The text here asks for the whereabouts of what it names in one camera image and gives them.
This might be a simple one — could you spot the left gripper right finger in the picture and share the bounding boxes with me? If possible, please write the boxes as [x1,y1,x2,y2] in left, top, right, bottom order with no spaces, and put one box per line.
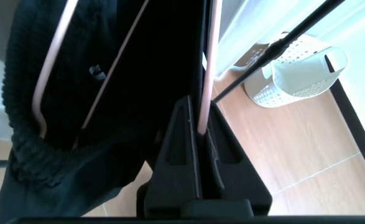
[200,101,274,217]

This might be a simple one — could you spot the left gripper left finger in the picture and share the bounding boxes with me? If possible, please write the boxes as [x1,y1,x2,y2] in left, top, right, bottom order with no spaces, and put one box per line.
[143,95,203,218]

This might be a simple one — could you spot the black drawstring shorts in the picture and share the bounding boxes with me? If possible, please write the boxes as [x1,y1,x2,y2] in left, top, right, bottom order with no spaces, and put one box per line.
[0,0,160,218]

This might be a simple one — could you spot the white laundry basket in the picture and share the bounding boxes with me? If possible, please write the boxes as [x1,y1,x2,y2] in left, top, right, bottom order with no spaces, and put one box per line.
[243,32,349,109]

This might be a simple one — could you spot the black clothes rack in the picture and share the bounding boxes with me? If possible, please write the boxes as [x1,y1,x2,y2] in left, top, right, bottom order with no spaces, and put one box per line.
[0,0,347,169]

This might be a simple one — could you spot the beige curtain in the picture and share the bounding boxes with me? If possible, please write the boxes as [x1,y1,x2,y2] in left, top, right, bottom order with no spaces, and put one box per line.
[0,0,365,146]

